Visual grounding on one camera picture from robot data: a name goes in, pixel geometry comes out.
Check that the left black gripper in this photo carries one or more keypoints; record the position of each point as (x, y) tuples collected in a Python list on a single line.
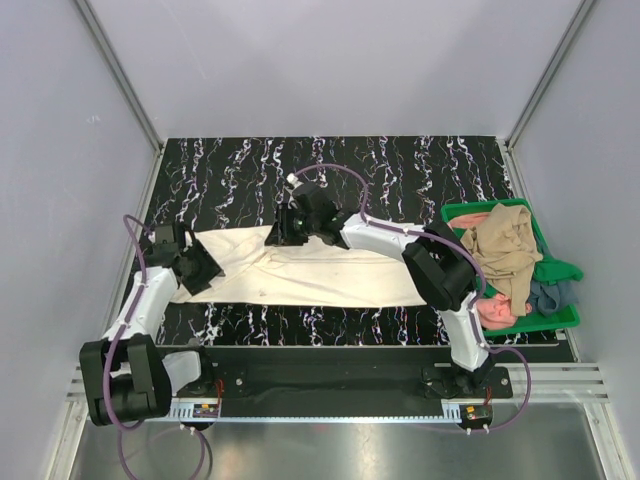
[(209, 269)]

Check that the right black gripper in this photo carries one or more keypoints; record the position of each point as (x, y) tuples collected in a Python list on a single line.
[(281, 234)]

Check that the cream white t shirt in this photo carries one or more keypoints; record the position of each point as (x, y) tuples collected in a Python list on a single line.
[(313, 274)]

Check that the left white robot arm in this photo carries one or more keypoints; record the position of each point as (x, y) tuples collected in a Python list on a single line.
[(126, 379)]

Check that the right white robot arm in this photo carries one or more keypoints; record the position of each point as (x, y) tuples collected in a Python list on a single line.
[(441, 269)]

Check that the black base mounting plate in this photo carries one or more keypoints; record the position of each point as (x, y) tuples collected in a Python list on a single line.
[(351, 375)]

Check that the beige t shirt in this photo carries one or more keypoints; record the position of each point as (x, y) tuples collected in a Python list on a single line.
[(504, 247)]

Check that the pink t shirt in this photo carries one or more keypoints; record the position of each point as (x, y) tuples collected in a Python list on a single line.
[(495, 312)]

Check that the green t shirt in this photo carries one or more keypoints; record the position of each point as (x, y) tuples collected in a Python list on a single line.
[(550, 270)]

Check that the blue grey t shirt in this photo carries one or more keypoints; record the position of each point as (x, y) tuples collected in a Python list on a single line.
[(550, 299)]

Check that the green plastic bin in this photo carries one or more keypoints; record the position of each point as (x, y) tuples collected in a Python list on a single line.
[(531, 321)]

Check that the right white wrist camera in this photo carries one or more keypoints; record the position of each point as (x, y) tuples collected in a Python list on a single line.
[(293, 181)]

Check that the white slotted cable duct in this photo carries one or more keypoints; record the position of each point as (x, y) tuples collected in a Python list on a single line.
[(420, 411)]

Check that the left aluminium frame post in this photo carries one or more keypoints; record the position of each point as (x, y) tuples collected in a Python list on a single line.
[(109, 55)]

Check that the aluminium frame post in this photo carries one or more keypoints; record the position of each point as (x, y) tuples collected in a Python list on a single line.
[(560, 53), (109, 55)]

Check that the right aluminium frame post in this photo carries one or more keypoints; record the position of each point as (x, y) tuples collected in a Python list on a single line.
[(560, 53)]

